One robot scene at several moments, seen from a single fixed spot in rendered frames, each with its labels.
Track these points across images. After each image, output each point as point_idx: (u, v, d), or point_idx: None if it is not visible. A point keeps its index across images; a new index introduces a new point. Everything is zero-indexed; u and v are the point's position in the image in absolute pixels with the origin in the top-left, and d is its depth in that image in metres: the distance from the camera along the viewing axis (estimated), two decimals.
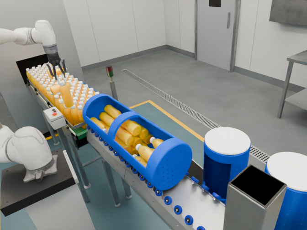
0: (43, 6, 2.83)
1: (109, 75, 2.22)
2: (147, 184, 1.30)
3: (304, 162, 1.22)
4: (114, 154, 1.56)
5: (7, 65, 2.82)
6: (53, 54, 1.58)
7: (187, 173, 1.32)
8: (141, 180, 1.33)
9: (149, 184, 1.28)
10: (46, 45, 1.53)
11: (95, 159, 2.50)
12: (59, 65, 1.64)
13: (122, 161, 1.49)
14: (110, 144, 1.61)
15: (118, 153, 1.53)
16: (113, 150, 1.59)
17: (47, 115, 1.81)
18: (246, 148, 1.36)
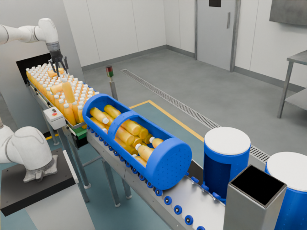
0: (43, 6, 2.83)
1: (109, 75, 2.22)
2: (147, 184, 1.30)
3: (304, 162, 1.22)
4: (114, 154, 1.55)
5: (7, 65, 2.82)
6: (55, 51, 1.64)
7: (186, 173, 1.32)
8: (142, 180, 1.33)
9: (149, 184, 1.28)
10: (49, 43, 1.59)
11: (95, 159, 2.50)
12: (61, 62, 1.71)
13: (122, 161, 1.49)
14: (110, 144, 1.61)
15: (118, 153, 1.53)
16: (113, 149, 1.59)
17: (47, 115, 1.81)
18: (246, 148, 1.36)
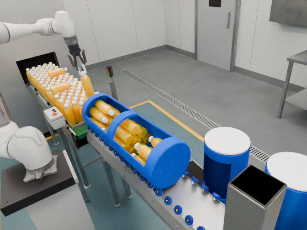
0: (43, 6, 2.83)
1: (109, 75, 2.22)
2: (147, 185, 1.29)
3: (304, 162, 1.22)
4: (114, 154, 1.55)
5: (7, 65, 2.82)
6: (74, 44, 1.58)
7: (184, 172, 1.32)
8: (143, 179, 1.33)
9: (149, 184, 1.28)
10: (67, 37, 1.54)
11: (95, 159, 2.50)
12: (79, 56, 1.66)
13: (123, 160, 1.48)
14: (109, 145, 1.61)
15: None
16: (113, 148, 1.59)
17: (47, 115, 1.81)
18: (246, 148, 1.36)
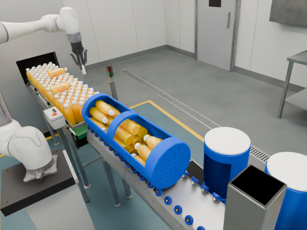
0: (43, 6, 2.83)
1: (109, 75, 2.22)
2: (147, 185, 1.29)
3: (304, 162, 1.22)
4: (114, 154, 1.55)
5: (7, 65, 2.82)
6: None
7: (185, 172, 1.32)
8: (143, 180, 1.33)
9: (149, 184, 1.28)
10: None
11: (95, 159, 2.50)
12: None
13: (123, 160, 1.48)
14: (109, 145, 1.61)
15: None
16: (113, 148, 1.59)
17: (47, 115, 1.81)
18: (246, 148, 1.36)
